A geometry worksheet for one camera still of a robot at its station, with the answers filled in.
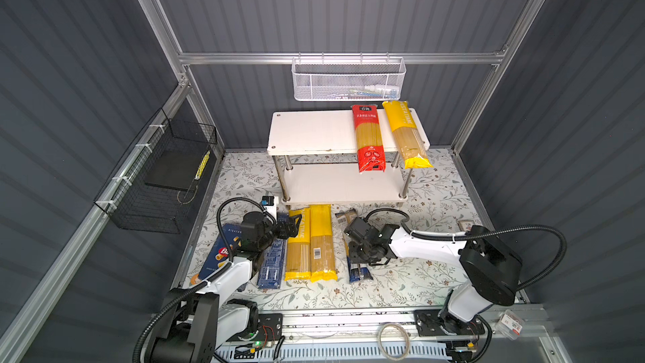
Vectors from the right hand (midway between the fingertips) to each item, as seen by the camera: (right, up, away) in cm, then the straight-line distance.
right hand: (354, 256), depth 86 cm
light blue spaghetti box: (-28, -4, -5) cm, 28 cm away
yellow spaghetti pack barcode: (-13, +1, +1) cm, 13 cm away
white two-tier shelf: (-15, +36, +33) cm, 51 cm away
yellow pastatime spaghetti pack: (-19, -2, -2) cm, 19 cm away
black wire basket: (-60, +25, -14) cm, 66 cm away
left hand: (-21, +14, 0) cm, 25 cm away
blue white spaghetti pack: (+1, -3, -5) cm, 6 cm away
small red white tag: (+44, -15, -14) cm, 49 cm away
